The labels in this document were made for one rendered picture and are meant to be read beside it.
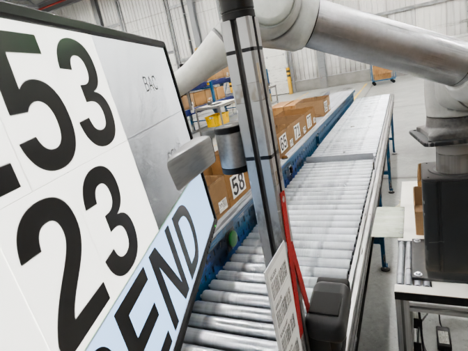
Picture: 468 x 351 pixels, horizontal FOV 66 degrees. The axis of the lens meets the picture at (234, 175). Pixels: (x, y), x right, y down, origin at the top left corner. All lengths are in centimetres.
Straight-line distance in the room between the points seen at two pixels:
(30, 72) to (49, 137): 4
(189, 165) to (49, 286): 30
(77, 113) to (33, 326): 14
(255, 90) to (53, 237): 33
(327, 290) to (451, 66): 56
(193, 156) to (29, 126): 30
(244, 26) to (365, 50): 42
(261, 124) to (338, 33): 39
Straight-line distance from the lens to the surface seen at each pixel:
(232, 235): 155
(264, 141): 49
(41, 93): 25
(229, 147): 51
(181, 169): 46
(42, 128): 24
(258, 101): 48
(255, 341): 113
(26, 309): 21
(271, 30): 75
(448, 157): 124
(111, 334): 27
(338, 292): 69
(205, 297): 137
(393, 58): 89
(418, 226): 158
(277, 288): 51
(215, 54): 95
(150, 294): 33
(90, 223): 26
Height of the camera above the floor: 149
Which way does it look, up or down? 16 degrees down
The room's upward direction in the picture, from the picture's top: 11 degrees counter-clockwise
